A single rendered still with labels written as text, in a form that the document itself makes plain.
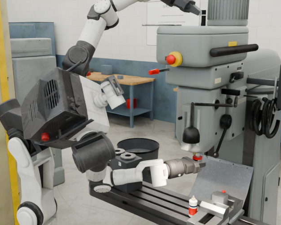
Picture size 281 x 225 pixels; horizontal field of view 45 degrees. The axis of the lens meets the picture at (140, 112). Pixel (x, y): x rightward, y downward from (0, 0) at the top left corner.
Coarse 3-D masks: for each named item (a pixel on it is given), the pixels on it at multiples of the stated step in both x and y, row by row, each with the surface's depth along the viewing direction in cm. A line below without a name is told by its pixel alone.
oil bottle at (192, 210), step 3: (192, 198) 166; (189, 201) 167; (192, 201) 166; (195, 201) 166; (189, 204) 167; (192, 204) 166; (195, 204) 166; (189, 207) 167; (192, 207) 166; (195, 207) 166; (189, 210) 168; (192, 210) 166; (195, 210) 166; (189, 213) 168; (192, 213) 167
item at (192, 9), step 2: (190, 4) 148; (188, 6) 147; (190, 6) 148; (192, 6) 147; (188, 8) 148; (190, 8) 148; (192, 8) 148; (194, 8) 147; (196, 8) 147; (188, 10) 148; (190, 10) 148; (192, 10) 148; (194, 10) 147; (196, 10) 147; (198, 10) 147; (192, 12) 148; (194, 12) 148; (196, 12) 147; (198, 12) 147; (196, 14) 147; (198, 14) 147
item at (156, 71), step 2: (166, 68) 151; (168, 68) 151; (150, 70) 141; (152, 70) 142; (154, 70) 142; (156, 70) 143; (158, 70) 144; (160, 70) 146; (162, 70) 147; (164, 70) 148; (166, 70) 150; (168, 70) 151; (148, 72) 142; (150, 72) 141; (152, 72) 141; (154, 72) 142; (156, 72) 143; (158, 72) 144; (150, 74) 141; (152, 74) 141; (154, 74) 143; (156, 74) 144
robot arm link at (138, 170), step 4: (148, 160) 158; (152, 160) 155; (156, 160) 153; (160, 160) 154; (140, 164) 154; (144, 164) 153; (148, 164) 153; (152, 164) 153; (156, 164) 153; (160, 164) 153; (136, 168) 154; (140, 168) 154; (136, 172) 154; (140, 172) 156; (136, 176) 154; (140, 176) 155; (136, 180) 155; (140, 180) 155
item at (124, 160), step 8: (120, 152) 199; (128, 152) 202; (112, 160) 196; (120, 160) 190; (128, 160) 190; (136, 160) 191; (112, 168) 198; (120, 168) 191; (128, 168) 188; (128, 184) 190; (136, 184) 195; (128, 192) 191
